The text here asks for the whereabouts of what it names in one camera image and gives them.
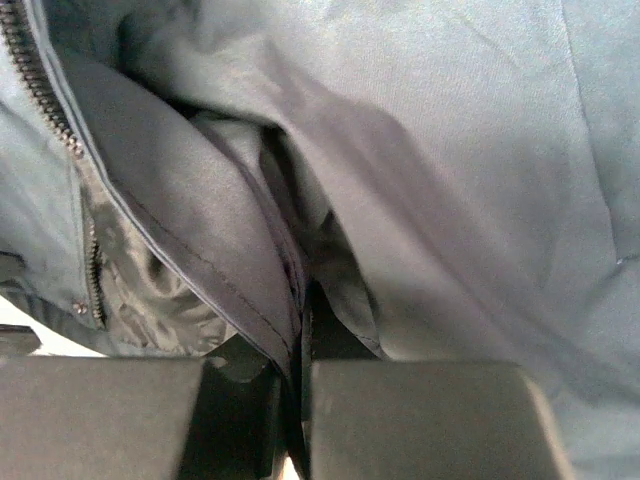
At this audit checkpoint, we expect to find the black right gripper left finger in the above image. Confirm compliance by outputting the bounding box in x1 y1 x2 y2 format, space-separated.
1 337 286 479

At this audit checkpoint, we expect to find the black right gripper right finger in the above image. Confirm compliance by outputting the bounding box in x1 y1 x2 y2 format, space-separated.
303 284 573 479

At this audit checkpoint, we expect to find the grey gradient zip jacket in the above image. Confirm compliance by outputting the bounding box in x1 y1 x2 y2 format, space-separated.
1 1 639 479

